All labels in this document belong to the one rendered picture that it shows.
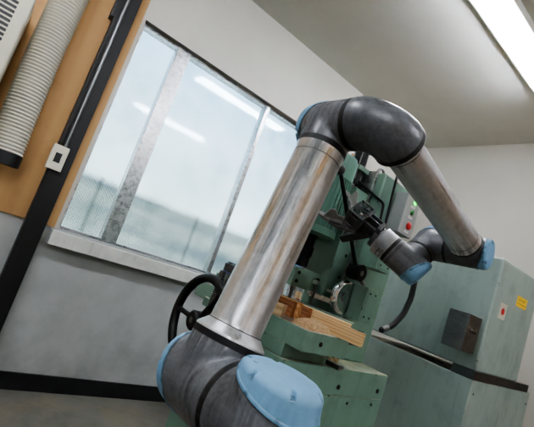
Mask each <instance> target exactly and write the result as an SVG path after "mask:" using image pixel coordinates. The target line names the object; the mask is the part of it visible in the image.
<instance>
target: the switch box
mask: <svg viewBox="0 0 534 427"><path fill-rule="evenodd" d="M413 202H414V199H413V198H412V197H411V196H410V195H409V193H408V192H398V191H397V192H396V195H395V197H394V200H393V204H392V208H391V211H390V214H389V217H388V220H387V227H386V229H391V230H392V231H393V232H394V233H395V234H396V235H398V236H399V237H402V238H407V239H410V237H411V234H412V231H413V228H414V223H415V221H416V217H417V214H418V212H419V206H418V205H417V204H416V205H415V206H414V205H413ZM411 205H413V206H414V207H415V209H413V208H411ZM410 210H414V215H412V216H411V215H410ZM408 216H411V217H412V219H410V218H408ZM408 222H410V223H411V229H410V230H407V229H406V224H407V223H408ZM404 230H406V231H407V232H408V234H407V233H406V232H404Z"/></svg>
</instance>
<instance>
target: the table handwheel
mask: <svg viewBox="0 0 534 427"><path fill-rule="evenodd" d="M205 282H207V283H210V284H212V285H214V287H215V288H216V289H217V291H218V294H217V295H216V296H215V297H214V299H213V300H212V301H211V302H210V303H209V305H208V306H207V307H206V308H205V309H204V310H203V311H197V310H192V311H191V312H189V311H187V310H186V309H184V308H183V305H184V303H185V301H186V299H187V297H188V296H189V294H190V293H191V292H192V291H193V290H194V289H195V288H196V287H197V286H199V285H200V284H202V283H205ZM224 288H225V283H224V282H223V281H222V279H220V278H219V277H218V276H216V275H214V274H200V275H198V276H196V277H194V278H193V279H192V280H190V281H189V282H188V283H187V284H186V285H185V287H184V288H183V289H182V291H181V293H180V294H179V296H178V297H177V299H176V301H175V304H174V307H173V309H172V312H171V315H170V321H169V328H168V344H169V343H170V342H171V341H172V340H173V339H175V338H176V337H177V325H178V320H179V317H180V313H183V314H184V315H186V327H187V328H188V329H189V330H192V328H193V326H194V325H195V323H196V321H197V319H200V318H202V317H205V316H208V313H209V311H210V310H211V309H212V308H213V306H214V305H215V304H216V303H217V302H218V300H219V298H220V295H221V293H222V291H223V290H224Z"/></svg>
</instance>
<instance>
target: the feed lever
mask: <svg viewBox="0 0 534 427"><path fill-rule="evenodd" d="M345 171H346V168H345V166H344V165H342V166H341V167H340V169H339V170H338V172H337V174H338V175H339V179H340V184H341V189H342V200H343V205H344V210H345V215H346V213H347V211H349V210H348V203H347V201H348V200H347V194H346V189H345V183H344V178H343V174H344V173H345ZM350 247H351V253H352V258H353V262H352V263H350V264H349V265H348V266H347V270H346V274H347V277H348V278H349V279H352V280H356V281H359V283H360V284H361V285H362V286H365V283H364V278H365V277H366V275H367V269H366V267H365V266H364V265H363V264H359V263H357V258H356V253H355V248H354V242H353V241H350Z"/></svg>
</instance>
